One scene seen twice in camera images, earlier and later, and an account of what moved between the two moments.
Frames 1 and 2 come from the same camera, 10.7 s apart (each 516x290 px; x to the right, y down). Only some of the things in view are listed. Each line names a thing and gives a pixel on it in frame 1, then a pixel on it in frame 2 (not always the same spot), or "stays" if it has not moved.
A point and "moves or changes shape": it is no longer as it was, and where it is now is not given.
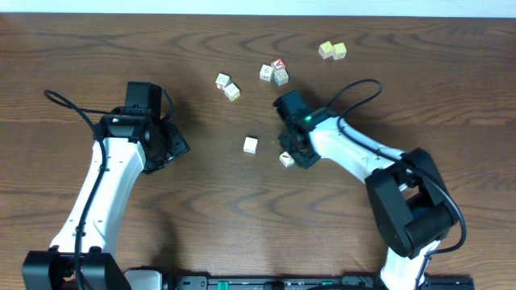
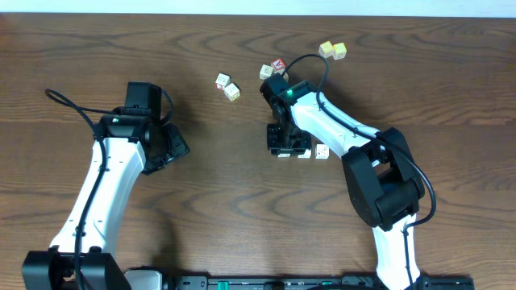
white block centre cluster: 266,72 stays
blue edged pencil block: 286,159 moves or changes shape
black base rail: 314,282 stays
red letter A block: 278,64 stays
